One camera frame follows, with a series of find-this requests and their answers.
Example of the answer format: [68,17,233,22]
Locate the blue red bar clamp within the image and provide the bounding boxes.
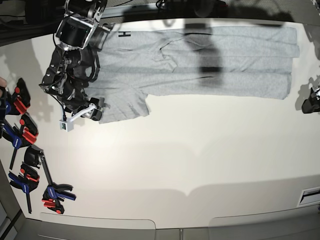
[8,162,40,214]
[2,113,39,170]
[0,78,31,118]

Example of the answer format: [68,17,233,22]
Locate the grey T-shirt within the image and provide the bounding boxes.
[85,26,300,123]

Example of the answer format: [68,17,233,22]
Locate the long black bar clamp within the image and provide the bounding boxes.
[24,145,76,215]

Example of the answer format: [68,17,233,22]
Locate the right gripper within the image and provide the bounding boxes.
[69,97,105,122]

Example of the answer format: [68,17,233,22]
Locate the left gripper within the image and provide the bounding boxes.
[301,86,320,114]

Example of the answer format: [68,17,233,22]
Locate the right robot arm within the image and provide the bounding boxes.
[39,0,107,121]

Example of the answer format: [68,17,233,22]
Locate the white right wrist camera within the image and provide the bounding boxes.
[59,120,74,132]

